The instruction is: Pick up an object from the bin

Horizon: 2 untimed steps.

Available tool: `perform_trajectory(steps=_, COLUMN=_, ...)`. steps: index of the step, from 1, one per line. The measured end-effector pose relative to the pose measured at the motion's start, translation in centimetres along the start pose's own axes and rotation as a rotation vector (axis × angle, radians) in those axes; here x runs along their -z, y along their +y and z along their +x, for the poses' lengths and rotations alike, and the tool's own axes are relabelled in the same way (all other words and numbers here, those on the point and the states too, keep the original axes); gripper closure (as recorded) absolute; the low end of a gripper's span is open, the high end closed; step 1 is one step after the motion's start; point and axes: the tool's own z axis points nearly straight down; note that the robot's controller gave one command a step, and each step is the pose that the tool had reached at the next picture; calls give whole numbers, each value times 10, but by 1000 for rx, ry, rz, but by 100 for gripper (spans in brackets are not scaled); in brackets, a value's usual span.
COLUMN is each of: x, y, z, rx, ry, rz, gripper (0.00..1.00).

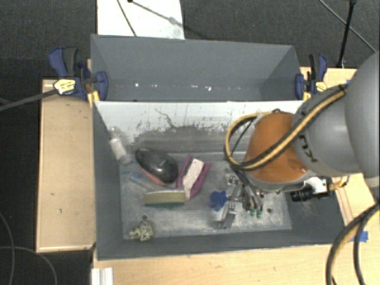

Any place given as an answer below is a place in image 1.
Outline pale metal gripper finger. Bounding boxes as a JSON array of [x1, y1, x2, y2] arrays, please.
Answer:
[[220, 210, 238, 230], [211, 202, 238, 223]]

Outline small blue toy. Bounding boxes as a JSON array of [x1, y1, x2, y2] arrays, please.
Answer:
[[208, 189, 229, 211]]

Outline purple and pink brush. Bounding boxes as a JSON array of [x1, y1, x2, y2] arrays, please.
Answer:
[[175, 154, 212, 200]]

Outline yellow and green sponge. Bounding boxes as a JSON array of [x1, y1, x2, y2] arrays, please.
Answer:
[[143, 189, 186, 211]]

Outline black computer mouse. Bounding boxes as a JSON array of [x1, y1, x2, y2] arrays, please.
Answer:
[[135, 148, 179, 186]]

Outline yellow spotted toy animal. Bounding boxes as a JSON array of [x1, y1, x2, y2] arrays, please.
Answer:
[[128, 219, 155, 243]]

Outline clear plastic bottle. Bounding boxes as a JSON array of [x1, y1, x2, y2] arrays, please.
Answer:
[[107, 127, 134, 166]]

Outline grey metal bin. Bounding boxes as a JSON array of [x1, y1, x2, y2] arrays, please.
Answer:
[[90, 33, 347, 261]]

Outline pale wood board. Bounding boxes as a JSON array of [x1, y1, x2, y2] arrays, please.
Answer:
[[35, 78, 97, 254]]

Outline black cylinder on white bracket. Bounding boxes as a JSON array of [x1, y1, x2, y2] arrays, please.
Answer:
[[289, 176, 334, 203]]

